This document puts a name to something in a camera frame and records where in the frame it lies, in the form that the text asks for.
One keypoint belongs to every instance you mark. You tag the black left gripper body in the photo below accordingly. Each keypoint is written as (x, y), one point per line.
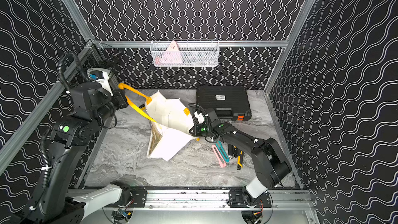
(121, 98)

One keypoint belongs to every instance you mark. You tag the black wire mesh basket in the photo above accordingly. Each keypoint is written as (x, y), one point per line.
(105, 57)

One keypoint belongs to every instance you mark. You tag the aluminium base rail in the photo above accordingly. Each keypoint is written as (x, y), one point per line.
(216, 200)

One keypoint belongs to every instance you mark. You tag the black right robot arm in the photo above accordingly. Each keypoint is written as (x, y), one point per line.
(270, 162)

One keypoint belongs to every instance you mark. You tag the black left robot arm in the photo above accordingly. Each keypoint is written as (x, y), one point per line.
(62, 145)

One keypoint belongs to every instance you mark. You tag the teal utility knife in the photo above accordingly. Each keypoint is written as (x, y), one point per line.
(222, 152)

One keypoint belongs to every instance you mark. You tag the large black yellow utility knife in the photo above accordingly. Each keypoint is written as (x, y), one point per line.
(240, 160)

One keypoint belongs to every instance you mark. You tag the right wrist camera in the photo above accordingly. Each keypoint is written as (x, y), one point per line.
(211, 115)

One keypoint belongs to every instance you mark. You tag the clear wall basket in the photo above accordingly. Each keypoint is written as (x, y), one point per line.
(195, 53)

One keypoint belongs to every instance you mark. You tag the white tote bag yellow handles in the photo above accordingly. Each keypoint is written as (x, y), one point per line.
(170, 123)

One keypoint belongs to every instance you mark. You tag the black plastic tool case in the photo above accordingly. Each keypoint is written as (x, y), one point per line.
(229, 102)

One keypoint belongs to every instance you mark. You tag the pink utility knife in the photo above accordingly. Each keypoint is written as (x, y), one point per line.
(219, 157)

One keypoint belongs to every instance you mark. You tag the pink triangle card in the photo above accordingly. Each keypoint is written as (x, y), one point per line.
(172, 55)

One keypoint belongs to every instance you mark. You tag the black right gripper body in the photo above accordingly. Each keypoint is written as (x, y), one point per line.
(202, 130)

